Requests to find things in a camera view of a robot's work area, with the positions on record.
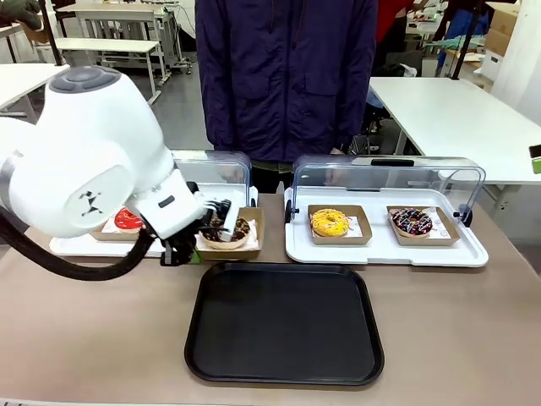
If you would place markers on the chocolate sprinkled donut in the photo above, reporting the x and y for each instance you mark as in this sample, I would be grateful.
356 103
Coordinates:
411 222

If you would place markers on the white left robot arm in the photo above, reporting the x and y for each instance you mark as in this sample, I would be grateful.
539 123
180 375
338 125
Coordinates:
84 148

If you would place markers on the red glazed donut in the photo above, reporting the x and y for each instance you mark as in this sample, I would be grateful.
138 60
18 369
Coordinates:
127 221

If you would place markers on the person in blue clothes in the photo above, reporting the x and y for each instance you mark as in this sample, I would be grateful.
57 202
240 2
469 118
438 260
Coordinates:
460 19

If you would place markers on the large white table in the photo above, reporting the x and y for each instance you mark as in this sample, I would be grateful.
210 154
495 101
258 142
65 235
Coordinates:
456 122

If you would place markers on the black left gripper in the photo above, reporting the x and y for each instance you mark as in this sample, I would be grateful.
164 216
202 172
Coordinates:
177 251

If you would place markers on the white display case base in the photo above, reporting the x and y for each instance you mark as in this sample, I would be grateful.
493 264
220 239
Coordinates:
84 247
380 254

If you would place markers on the low white bench table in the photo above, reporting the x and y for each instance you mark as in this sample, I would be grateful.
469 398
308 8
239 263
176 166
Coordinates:
105 45

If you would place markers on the black camera stand pole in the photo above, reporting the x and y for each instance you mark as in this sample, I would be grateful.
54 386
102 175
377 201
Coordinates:
465 38
50 34

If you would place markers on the clear display case lid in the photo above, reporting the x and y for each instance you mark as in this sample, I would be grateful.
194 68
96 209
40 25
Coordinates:
422 175
230 169

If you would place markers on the brown cardboard donut tray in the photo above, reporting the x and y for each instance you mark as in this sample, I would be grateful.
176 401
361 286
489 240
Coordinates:
228 254
105 236
365 237
448 239

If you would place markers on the chocolate donut with nuts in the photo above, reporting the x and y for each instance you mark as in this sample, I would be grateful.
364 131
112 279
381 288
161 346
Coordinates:
241 230

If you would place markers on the person in navy jacket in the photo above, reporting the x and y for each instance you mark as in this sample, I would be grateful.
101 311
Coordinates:
287 76

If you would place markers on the person in red top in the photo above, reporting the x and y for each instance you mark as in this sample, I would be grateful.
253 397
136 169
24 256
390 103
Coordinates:
395 17

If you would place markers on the white table with round leg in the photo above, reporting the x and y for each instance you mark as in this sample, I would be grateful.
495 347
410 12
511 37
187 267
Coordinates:
21 80

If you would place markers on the white storage box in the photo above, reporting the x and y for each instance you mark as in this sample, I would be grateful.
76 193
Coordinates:
492 63

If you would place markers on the black plastic serving tray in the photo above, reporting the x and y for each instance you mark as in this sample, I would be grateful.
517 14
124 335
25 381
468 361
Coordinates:
283 321

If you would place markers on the dark green jacket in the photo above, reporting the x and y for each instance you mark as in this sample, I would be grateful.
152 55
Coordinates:
17 10

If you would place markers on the person's right hand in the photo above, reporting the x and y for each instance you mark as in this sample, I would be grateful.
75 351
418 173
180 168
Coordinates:
225 171

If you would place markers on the yellow glazed donut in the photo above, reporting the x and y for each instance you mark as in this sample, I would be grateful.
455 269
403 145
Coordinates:
329 223

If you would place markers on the black bag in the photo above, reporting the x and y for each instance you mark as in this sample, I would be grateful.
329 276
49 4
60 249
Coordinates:
399 71

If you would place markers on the white desk with metal frame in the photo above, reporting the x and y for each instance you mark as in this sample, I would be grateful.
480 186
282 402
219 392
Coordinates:
110 10

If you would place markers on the teal cloth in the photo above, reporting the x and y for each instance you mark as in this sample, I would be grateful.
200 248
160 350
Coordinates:
448 43

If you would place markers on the person's left hand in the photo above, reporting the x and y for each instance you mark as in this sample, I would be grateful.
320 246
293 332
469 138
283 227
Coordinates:
340 148

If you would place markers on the white printed paper liner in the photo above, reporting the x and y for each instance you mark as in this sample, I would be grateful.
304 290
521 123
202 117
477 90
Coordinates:
355 224
440 224
109 228
253 237

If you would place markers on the brown cardboard box stack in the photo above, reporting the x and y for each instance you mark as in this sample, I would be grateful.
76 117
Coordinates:
503 25

